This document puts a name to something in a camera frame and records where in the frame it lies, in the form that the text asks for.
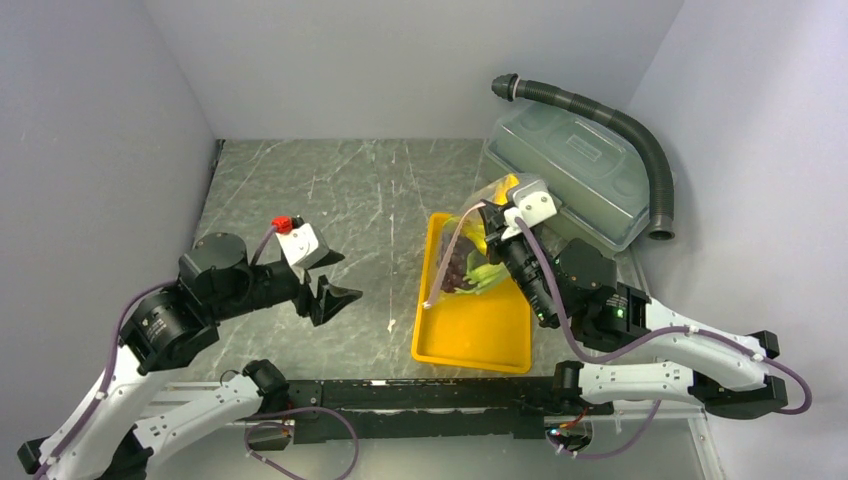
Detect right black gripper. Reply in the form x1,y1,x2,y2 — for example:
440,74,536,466
476,198,560,325

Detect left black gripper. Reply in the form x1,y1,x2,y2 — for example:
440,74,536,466
211,248,363,324

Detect celery stalk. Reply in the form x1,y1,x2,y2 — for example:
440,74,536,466
455,263,511,295

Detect yellow banana bunch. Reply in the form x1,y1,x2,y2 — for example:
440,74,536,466
457,175,521,263

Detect clear pink zip top bag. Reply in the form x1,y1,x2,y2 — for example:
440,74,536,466
421,173,557,309

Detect dark red grapes bunch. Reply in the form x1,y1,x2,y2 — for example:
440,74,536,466
438,232,487,294

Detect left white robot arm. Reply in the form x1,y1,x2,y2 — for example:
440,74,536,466
18,224,361,479

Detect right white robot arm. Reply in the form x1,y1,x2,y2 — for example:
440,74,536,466
480,201,795,420

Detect yellow plastic tray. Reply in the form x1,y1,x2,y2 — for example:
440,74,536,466
411,213,533,374

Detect clear lidded storage box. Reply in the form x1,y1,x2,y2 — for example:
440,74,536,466
481,102,649,257

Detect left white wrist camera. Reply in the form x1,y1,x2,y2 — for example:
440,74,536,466
271,216,330,270

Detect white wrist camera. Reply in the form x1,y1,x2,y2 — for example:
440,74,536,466
271,216,330,270
506,179,558,238

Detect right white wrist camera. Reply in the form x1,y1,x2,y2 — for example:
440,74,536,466
506,179,558,238

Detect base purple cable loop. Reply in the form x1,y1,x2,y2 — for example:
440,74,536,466
242,406,359,480

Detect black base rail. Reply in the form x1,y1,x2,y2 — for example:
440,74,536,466
251,376,614,445

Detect grey corrugated hose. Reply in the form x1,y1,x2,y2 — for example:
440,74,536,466
490,72,677,242

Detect aluminium frame rail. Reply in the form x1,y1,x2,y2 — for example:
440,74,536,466
139,375,261,420

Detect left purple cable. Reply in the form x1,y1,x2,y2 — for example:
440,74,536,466
30,223,280,480

